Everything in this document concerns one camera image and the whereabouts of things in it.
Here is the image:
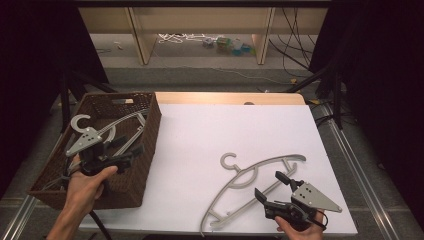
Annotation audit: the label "brown wicker basket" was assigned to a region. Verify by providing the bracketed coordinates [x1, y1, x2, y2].
[27, 91, 163, 211]

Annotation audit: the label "grey plastic clothes hanger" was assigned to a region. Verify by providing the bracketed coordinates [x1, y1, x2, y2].
[41, 109, 150, 191]
[199, 152, 307, 238]

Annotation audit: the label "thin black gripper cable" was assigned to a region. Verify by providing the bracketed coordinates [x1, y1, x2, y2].
[314, 209, 330, 232]

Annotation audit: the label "black metal stand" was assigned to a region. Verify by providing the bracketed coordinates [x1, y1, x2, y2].
[285, 61, 345, 130]
[58, 68, 118, 134]

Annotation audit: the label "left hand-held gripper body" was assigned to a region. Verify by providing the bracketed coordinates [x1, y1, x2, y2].
[65, 126, 135, 177]

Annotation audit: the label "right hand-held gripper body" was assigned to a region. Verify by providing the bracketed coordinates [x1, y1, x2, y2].
[263, 179, 343, 232]

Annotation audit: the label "black curtain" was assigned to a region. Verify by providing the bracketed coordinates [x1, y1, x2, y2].
[0, 0, 109, 199]
[308, 0, 424, 221]

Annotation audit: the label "colourful toys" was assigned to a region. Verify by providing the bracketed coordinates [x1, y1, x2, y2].
[201, 35, 257, 57]

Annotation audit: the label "aluminium rail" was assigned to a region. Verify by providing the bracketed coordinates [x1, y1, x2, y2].
[319, 102, 403, 240]
[0, 195, 38, 240]

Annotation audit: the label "black floor cables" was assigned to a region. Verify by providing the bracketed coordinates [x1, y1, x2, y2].
[268, 7, 323, 78]

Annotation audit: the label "person's right hand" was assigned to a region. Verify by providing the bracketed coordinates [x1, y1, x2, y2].
[274, 211, 327, 240]

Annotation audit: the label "white floor cable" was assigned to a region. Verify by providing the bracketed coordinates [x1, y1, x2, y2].
[157, 32, 209, 45]

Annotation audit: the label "person's left hand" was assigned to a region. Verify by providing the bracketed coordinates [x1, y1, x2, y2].
[63, 165, 119, 218]

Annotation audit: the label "wooden shelf unit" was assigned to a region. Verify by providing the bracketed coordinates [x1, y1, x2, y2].
[77, 6, 330, 66]

